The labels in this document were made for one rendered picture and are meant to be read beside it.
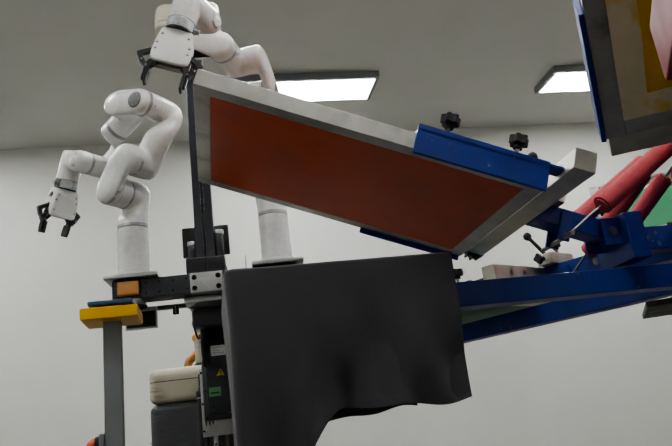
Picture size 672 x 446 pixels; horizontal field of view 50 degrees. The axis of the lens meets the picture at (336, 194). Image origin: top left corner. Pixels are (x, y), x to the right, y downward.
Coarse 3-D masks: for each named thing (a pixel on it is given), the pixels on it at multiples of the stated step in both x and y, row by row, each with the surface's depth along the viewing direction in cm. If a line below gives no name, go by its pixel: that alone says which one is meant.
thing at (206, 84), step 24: (216, 96) 152; (240, 96) 150; (264, 96) 151; (288, 96) 152; (312, 120) 152; (336, 120) 152; (360, 120) 153; (384, 144) 154; (408, 144) 153; (456, 168) 156; (240, 192) 204; (528, 192) 159; (336, 216) 203; (504, 216) 174; (408, 240) 207
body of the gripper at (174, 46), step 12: (168, 36) 182; (180, 36) 182; (192, 36) 184; (156, 48) 181; (168, 48) 181; (180, 48) 181; (192, 48) 183; (156, 60) 180; (168, 60) 180; (180, 60) 181; (180, 72) 185
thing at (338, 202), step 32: (224, 160) 184; (256, 160) 179; (256, 192) 201; (288, 192) 194; (320, 192) 189; (352, 192) 184; (384, 224) 200; (416, 224) 194; (448, 224) 188; (480, 224) 183
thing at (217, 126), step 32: (224, 128) 166; (256, 128) 162; (288, 128) 158; (288, 160) 174; (320, 160) 170; (352, 160) 166; (384, 160) 161; (416, 160) 157; (384, 192) 178; (416, 192) 174; (448, 192) 169; (480, 192) 165; (512, 192) 161
